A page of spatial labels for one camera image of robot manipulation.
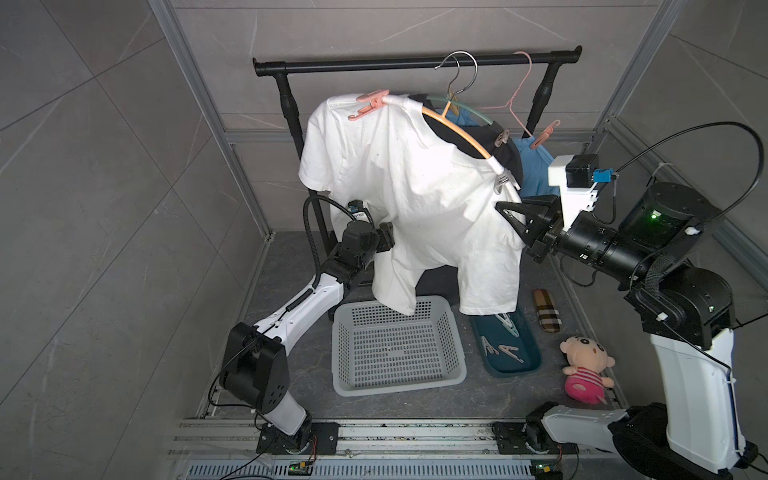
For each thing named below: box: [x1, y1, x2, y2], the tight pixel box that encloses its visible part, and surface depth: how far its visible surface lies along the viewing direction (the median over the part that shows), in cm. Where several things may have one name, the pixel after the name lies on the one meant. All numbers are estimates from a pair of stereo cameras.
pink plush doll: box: [559, 336, 616, 405], surface depth 81 cm
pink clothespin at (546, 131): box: [530, 119, 561, 150], surface depth 65 cm
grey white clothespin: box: [493, 170, 521, 194], surface depth 42 cm
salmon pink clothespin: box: [348, 89, 390, 121], surface depth 40 cm
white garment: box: [299, 95, 525, 316], surface depth 52 cm
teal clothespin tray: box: [471, 310, 543, 377], surface depth 90 cm
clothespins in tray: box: [480, 313, 524, 363], surface depth 90 cm
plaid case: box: [533, 289, 563, 333], surface depth 96 cm
